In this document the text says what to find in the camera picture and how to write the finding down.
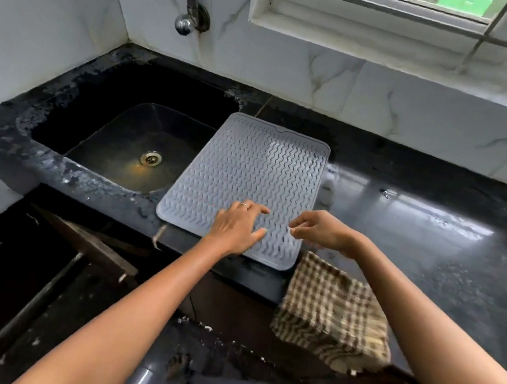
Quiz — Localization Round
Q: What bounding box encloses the person's right hand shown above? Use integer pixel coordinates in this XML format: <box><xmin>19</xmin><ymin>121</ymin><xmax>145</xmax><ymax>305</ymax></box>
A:
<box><xmin>284</xmin><ymin>204</ymin><xmax>370</xmax><ymax>261</ymax></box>

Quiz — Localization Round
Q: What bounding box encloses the person's left hand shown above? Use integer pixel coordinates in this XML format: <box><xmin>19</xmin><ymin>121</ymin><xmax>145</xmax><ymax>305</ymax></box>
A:
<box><xmin>201</xmin><ymin>195</ymin><xmax>272</xmax><ymax>263</ymax></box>

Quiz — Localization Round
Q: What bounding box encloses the person's right forearm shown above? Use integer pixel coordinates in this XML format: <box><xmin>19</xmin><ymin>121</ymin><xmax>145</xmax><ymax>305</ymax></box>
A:
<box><xmin>328</xmin><ymin>232</ymin><xmax>507</xmax><ymax>384</ymax></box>

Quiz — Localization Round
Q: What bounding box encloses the person's left forearm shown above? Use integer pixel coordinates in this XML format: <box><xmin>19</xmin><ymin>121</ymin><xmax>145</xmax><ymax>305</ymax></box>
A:
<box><xmin>11</xmin><ymin>210</ymin><xmax>237</xmax><ymax>384</ymax></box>

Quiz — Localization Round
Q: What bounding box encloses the grey ribbed silicone drying mat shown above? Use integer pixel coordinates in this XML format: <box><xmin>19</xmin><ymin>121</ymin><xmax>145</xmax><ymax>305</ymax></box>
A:
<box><xmin>149</xmin><ymin>101</ymin><xmax>335</xmax><ymax>276</ymax></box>

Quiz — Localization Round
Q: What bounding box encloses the brown checkered kitchen cloth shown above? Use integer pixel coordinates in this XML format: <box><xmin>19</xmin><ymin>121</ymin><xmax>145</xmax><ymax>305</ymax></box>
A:
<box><xmin>264</xmin><ymin>246</ymin><xmax>408</xmax><ymax>383</ymax></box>

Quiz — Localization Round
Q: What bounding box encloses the metal sink drain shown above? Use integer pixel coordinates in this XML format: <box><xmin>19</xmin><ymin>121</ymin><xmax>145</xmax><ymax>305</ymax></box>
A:
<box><xmin>138</xmin><ymin>149</ymin><xmax>163</xmax><ymax>170</ymax></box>

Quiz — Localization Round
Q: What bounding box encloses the dark steel sink basin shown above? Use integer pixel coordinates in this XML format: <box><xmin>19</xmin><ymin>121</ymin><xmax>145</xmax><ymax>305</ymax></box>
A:
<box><xmin>23</xmin><ymin>46</ymin><xmax>245</xmax><ymax>209</ymax></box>

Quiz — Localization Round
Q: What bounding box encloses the dark wooden plank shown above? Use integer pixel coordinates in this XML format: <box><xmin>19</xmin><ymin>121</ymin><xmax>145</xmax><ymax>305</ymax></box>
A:
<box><xmin>20</xmin><ymin>203</ymin><xmax>149</xmax><ymax>286</ymax></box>

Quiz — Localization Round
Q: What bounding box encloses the white window frame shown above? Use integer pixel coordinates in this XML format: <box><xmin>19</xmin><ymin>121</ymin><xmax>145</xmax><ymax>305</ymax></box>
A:
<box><xmin>235</xmin><ymin>0</ymin><xmax>507</xmax><ymax>118</ymax></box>

